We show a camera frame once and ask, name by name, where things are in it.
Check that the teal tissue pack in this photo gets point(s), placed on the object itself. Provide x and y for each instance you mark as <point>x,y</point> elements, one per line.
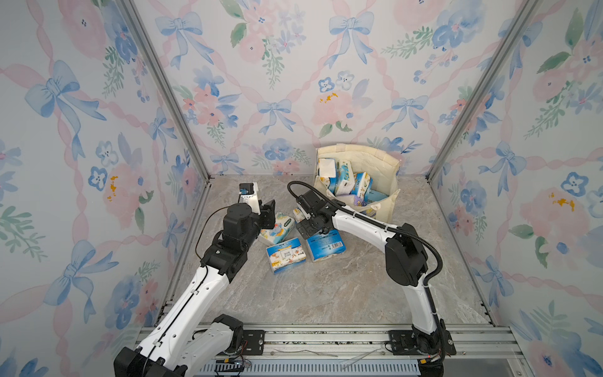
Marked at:
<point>345,178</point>

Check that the light blue tissue pack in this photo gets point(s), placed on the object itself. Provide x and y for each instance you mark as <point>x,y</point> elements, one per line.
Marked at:
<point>373,196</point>

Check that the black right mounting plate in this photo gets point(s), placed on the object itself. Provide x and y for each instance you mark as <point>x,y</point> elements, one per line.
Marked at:
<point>417,343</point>

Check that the blue cartoon tissue pack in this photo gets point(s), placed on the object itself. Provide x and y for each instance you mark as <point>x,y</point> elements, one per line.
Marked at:
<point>363,182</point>
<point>285,255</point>

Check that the right aluminium corner post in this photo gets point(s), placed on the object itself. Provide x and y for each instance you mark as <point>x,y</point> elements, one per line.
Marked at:
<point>503,51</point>

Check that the purple tissue pack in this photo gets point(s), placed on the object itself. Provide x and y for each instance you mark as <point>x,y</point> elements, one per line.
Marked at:
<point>357,202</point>

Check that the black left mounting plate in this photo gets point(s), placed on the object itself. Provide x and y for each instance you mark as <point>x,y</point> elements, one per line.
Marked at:
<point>246,343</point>

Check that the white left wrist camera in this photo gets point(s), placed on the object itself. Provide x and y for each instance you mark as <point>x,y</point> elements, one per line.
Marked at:
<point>249,195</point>

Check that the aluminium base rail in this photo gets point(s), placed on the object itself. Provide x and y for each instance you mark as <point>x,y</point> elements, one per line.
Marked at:
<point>361,350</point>

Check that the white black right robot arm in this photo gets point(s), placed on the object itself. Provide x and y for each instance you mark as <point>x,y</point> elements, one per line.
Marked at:
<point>411,262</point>

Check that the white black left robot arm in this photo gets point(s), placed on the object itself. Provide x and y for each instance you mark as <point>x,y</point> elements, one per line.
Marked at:
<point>173,348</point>

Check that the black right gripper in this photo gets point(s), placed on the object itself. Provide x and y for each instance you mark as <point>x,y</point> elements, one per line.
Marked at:
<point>309,229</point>

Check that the blue white tissue pack back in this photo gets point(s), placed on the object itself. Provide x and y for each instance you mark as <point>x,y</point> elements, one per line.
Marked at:
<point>327,173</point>

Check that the cream canvas tote bag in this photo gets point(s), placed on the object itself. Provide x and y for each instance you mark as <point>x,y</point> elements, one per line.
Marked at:
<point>381,166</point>

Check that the left aluminium corner post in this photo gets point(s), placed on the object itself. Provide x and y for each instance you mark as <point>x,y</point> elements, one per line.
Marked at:
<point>141,37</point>

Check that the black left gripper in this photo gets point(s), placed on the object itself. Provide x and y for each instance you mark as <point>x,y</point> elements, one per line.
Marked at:
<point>268,214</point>

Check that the black mounting plate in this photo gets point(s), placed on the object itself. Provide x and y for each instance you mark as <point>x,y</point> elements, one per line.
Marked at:
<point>246,343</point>
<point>417,343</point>

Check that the aluminium corner post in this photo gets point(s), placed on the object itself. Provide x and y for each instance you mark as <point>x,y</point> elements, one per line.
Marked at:
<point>503,51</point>
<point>141,37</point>

